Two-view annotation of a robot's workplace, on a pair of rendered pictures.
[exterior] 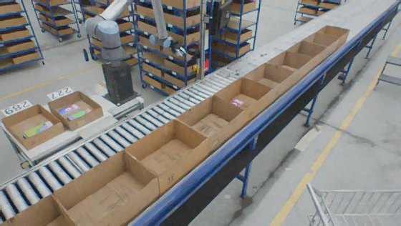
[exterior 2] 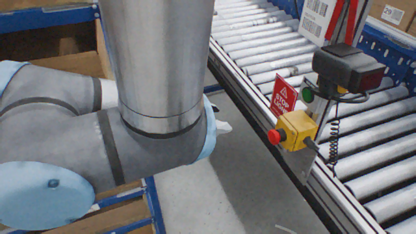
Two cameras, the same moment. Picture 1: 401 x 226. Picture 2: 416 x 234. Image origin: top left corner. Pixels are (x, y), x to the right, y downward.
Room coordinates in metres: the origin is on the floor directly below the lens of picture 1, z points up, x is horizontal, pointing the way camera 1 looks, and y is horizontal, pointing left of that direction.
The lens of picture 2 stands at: (2.41, 0.57, 1.33)
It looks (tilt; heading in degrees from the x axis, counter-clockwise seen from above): 42 degrees down; 298
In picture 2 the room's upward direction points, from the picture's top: straight up
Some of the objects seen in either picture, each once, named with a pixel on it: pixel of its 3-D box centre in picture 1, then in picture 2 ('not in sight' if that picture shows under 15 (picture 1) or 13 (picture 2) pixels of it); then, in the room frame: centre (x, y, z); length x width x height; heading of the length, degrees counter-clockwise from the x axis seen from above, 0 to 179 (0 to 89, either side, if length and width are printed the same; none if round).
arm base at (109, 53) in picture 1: (112, 49); not in sight; (2.05, 0.75, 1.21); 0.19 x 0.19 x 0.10
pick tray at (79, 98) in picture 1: (75, 109); not in sight; (1.74, 1.05, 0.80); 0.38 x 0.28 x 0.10; 49
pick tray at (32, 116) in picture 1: (33, 125); not in sight; (1.52, 1.28, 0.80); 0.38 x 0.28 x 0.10; 52
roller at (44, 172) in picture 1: (59, 189); not in sight; (0.99, 0.87, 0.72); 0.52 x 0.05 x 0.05; 49
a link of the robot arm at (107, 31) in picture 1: (109, 33); not in sight; (2.05, 0.75, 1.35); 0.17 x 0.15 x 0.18; 52
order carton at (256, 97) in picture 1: (242, 100); not in sight; (1.68, -0.33, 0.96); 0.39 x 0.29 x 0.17; 139
